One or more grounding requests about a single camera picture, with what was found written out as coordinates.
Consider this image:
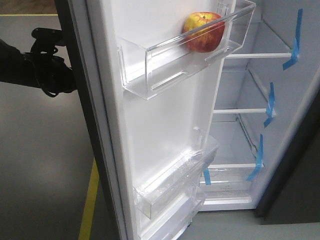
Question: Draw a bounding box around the clear upper door bin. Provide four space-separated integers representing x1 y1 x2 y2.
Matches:
116 0 256 100

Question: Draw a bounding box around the red yellow apple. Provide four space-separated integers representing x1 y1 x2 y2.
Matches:
182 12 225 53

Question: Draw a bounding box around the clear crisper drawer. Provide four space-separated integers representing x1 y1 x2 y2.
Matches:
199 163 255 204

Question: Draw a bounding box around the blue tape shelf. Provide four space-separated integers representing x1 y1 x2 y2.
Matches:
246 134 264 181
282 8 303 71
263 82 276 128

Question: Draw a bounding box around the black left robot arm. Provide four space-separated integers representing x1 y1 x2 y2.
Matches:
0 40 77 98

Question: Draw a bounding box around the clear lower door bin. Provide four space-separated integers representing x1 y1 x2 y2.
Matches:
138 190 206 240

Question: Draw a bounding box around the blue tape top shelf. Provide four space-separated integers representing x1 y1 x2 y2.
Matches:
282 8 303 71

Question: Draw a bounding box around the clear door bin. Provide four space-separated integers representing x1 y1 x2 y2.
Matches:
133 135 219 220
138 190 206 240
116 0 256 100

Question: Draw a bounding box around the clear middle door bin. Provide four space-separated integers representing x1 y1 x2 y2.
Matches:
133 135 219 220

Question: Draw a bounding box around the dark grey fridge body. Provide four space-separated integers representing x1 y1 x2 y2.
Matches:
201 0 320 225

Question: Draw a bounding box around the fridge door white inside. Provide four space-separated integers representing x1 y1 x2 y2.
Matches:
55 0 225 240

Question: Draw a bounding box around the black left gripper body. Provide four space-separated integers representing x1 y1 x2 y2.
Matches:
23 52 75 97

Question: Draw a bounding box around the blue tape middle shelf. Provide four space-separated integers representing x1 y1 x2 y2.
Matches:
263 82 276 128

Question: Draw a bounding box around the blue tape drawer left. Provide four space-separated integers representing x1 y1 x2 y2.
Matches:
203 167 212 186

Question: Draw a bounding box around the blue tape lower shelf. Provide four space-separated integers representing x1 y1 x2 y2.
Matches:
246 134 264 181

